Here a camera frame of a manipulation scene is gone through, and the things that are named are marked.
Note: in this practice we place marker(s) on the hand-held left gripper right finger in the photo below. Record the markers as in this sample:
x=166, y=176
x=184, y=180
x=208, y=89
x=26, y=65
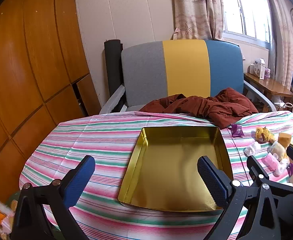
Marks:
x=212, y=180

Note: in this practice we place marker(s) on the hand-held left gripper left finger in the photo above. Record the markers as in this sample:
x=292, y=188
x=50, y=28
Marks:
x=79, y=180

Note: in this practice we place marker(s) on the pink snack packet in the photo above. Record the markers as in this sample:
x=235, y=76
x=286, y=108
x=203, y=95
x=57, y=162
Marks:
x=271, y=160

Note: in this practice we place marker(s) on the plastic-wrapped white bun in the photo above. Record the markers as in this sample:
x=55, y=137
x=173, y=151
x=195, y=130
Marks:
x=252, y=148

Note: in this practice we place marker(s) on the white snack packet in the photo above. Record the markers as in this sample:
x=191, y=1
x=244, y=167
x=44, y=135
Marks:
x=281, y=168

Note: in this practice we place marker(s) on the yellow snack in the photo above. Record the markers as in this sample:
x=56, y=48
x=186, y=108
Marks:
x=264, y=135

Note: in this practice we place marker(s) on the gold tin tray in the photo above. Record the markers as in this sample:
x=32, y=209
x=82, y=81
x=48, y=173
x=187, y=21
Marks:
x=171, y=170

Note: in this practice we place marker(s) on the striped tablecloth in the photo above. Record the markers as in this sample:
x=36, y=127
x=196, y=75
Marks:
x=99, y=140

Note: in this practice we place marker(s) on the dark red cloth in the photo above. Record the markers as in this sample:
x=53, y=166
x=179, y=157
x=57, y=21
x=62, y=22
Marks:
x=211, y=107

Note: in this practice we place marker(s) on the wooden side table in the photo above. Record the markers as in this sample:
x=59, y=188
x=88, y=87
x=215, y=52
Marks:
x=271, y=86

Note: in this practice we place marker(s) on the green waste bin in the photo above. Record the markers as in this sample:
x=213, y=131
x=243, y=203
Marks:
x=5, y=220

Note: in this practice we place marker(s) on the small pink box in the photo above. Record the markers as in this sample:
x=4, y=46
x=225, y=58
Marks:
x=267, y=73

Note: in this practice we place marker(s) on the white blue carton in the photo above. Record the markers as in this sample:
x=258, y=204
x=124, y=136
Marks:
x=259, y=68

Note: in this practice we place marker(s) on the grey yellow blue chair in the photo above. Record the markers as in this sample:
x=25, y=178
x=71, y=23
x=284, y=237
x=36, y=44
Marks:
x=186, y=67

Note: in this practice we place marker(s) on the black rolled mat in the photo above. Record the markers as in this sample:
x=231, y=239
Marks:
x=112, y=65

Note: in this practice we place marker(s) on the patterned beige curtain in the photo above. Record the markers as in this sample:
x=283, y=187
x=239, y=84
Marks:
x=199, y=7
x=284, y=35

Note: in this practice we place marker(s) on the wooden wardrobe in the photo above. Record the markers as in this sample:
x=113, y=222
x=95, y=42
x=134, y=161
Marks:
x=24, y=67

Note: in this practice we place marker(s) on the window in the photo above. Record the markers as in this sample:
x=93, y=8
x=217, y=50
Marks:
x=246, y=7

